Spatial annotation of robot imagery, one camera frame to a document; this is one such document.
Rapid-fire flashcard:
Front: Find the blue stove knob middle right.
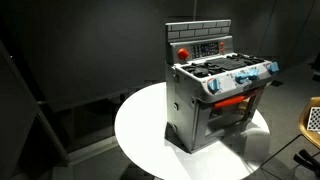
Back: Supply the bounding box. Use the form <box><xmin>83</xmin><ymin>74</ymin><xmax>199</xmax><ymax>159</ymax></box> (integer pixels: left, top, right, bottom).
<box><xmin>248</xmin><ymin>68</ymin><xmax>259</xmax><ymax>80</ymax></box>

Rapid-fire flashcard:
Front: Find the yellow wooden chair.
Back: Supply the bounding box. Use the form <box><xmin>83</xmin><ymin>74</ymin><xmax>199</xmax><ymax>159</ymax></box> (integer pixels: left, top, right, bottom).
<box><xmin>260</xmin><ymin>96</ymin><xmax>320</xmax><ymax>173</ymax></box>

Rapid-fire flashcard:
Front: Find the blue stove knob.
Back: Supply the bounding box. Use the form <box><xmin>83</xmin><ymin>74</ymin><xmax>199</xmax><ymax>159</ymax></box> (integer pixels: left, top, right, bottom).
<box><xmin>267</xmin><ymin>62</ymin><xmax>279</xmax><ymax>74</ymax></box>
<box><xmin>235</xmin><ymin>73</ymin><xmax>248</xmax><ymax>84</ymax></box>
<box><xmin>207</xmin><ymin>79</ymin><xmax>220</xmax><ymax>93</ymax></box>
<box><xmin>248</xmin><ymin>68</ymin><xmax>259</xmax><ymax>80</ymax></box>

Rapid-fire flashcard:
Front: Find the round white table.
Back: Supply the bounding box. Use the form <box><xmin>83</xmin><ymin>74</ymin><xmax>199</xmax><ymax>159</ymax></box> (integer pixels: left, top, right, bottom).
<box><xmin>115</xmin><ymin>83</ymin><xmax>271</xmax><ymax>180</ymax></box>

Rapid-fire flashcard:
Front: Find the grey toy stove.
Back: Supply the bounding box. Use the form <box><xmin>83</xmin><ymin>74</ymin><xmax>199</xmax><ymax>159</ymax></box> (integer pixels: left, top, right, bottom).
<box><xmin>165</xmin><ymin>19</ymin><xmax>279</xmax><ymax>153</ymax></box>

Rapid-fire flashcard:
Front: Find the black white checkerboard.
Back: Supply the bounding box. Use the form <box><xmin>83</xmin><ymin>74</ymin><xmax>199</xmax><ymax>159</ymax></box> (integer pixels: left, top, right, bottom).
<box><xmin>307</xmin><ymin>107</ymin><xmax>320</xmax><ymax>132</ymax></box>

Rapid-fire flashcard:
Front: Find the blue stove knob far left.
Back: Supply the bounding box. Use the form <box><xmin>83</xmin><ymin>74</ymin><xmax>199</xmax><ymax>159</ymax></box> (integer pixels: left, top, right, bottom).
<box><xmin>207</xmin><ymin>79</ymin><xmax>220</xmax><ymax>93</ymax></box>

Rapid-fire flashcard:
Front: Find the blue stove knob middle left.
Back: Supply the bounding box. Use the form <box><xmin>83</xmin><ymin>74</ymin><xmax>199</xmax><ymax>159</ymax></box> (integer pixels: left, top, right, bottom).
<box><xmin>235</xmin><ymin>73</ymin><xmax>248</xmax><ymax>84</ymax></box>

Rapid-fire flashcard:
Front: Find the blue stove knob far right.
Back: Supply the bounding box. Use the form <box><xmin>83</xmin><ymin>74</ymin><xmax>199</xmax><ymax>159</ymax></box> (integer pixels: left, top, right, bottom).
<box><xmin>267</xmin><ymin>62</ymin><xmax>279</xmax><ymax>74</ymax></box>

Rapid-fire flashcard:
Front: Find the red round stove button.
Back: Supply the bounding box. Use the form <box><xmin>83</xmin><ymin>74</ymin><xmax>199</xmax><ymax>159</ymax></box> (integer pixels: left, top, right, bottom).
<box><xmin>177</xmin><ymin>48</ymin><xmax>189</xmax><ymax>60</ymax></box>

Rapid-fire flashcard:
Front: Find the orange oven door handle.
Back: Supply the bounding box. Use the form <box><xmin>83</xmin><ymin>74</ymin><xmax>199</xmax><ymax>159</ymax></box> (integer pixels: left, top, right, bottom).
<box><xmin>212</xmin><ymin>90</ymin><xmax>259</xmax><ymax>109</ymax></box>

